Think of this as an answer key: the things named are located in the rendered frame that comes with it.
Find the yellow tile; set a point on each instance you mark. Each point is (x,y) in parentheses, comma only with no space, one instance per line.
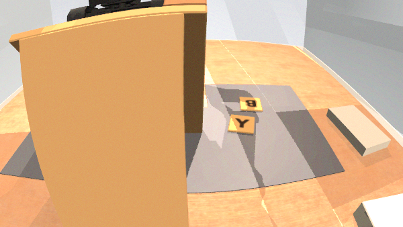
(250,104)

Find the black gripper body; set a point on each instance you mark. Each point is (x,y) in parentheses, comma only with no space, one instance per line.
(118,6)

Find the orange board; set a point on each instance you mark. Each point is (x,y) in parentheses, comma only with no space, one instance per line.
(109,99)

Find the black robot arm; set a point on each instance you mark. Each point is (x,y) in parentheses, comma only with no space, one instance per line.
(93,3)

